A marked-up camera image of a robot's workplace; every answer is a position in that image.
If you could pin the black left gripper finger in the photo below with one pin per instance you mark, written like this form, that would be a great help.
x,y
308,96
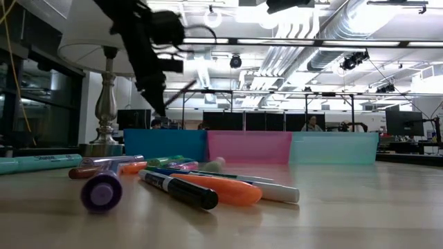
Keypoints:
x,y
155,97

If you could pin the pink dry erase marker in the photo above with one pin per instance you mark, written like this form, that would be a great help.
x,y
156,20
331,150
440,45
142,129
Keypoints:
x,y
181,91

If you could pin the blue plastic bin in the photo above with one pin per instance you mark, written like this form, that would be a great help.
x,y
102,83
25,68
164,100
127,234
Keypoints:
x,y
166,145

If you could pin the purple slim highlighter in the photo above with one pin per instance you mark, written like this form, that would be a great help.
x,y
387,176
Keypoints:
x,y
181,162

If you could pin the purple chunky highlighter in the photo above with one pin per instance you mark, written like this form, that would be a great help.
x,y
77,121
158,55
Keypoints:
x,y
101,192
114,159

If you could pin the pink slim highlighter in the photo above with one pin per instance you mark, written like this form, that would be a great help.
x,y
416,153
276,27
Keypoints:
x,y
188,166

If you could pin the light green chunky highlighter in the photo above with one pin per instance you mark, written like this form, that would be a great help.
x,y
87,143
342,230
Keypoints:
x,y
212,166

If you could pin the black dry erase marker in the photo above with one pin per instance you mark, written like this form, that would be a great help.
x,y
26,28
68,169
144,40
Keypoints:
x,y
187,192

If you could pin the brown dry erase marker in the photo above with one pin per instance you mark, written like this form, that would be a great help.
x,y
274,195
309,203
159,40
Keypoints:
x,y
83,172

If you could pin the teal chunky highlighter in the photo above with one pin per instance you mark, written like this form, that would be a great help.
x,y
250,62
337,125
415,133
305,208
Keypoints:
x,y
41,163

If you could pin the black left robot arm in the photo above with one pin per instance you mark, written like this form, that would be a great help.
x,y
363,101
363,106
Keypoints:
x,y
135,34

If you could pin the black background robot arm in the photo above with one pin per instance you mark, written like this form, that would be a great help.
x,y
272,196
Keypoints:
x,y
346,127

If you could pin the person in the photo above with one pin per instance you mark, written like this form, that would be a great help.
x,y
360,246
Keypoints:
x,y
156,124
312,124

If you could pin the black monitor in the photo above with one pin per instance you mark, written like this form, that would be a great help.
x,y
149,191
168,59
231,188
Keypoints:
x,y
133,119
404,123

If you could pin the white shade table lamp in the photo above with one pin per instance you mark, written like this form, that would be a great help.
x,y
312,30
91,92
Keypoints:
x,y
105,103

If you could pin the black partition row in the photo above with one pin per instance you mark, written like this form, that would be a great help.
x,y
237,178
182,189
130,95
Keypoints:
x,y
225,121

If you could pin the round ceiling light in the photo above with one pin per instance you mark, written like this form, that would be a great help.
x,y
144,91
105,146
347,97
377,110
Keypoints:
x,y
212,26

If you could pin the dark glass partition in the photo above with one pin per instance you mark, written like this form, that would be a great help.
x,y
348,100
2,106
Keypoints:
x,y
52,103

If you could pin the pink plastic bin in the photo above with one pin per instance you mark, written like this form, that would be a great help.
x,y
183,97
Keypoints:
x,y
249,147

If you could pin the black overhead light bar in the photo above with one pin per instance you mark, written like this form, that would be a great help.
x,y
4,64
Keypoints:
x,y
311,43

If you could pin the aqua plastic bin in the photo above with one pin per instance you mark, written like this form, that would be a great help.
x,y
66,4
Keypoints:
x,y
334,148

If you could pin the black spotlight cluster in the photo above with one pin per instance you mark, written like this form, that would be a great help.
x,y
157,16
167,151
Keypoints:
x,y
354,59

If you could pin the black desk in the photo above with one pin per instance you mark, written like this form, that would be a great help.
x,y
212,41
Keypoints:
x,y
408,148

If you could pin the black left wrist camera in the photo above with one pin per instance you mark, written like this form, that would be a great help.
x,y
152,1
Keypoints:
x,y
171,65

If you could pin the black ceiling camera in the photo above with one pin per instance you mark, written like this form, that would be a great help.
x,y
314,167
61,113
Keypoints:
x,y
235,61

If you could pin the black metal workstation frame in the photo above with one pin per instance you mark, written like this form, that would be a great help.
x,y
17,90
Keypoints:
x,y
266,92

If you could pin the small grey post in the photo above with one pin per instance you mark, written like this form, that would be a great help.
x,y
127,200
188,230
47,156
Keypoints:
x,y
8,151

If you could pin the silver ventilation duct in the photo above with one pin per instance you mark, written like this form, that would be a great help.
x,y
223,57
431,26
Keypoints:
x,y
346,27

